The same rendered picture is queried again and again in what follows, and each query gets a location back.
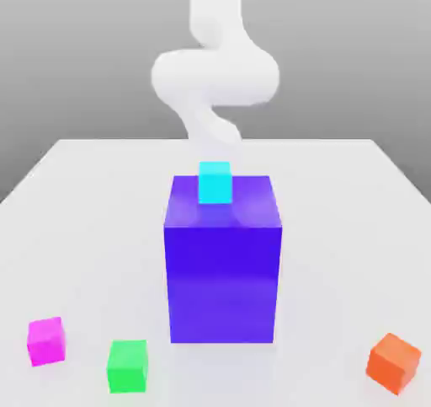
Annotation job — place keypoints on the small orange cube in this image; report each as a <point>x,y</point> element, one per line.
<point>392,365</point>

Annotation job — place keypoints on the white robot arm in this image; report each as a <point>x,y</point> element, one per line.
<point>215,76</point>

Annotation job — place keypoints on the large purple box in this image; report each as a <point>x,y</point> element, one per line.
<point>222,272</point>

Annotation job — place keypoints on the small green cube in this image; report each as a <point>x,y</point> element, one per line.
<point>127,368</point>

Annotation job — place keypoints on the small magenta cube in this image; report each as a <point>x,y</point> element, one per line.
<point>46,342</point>

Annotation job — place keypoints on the small cyan cube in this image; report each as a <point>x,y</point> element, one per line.
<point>215,184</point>

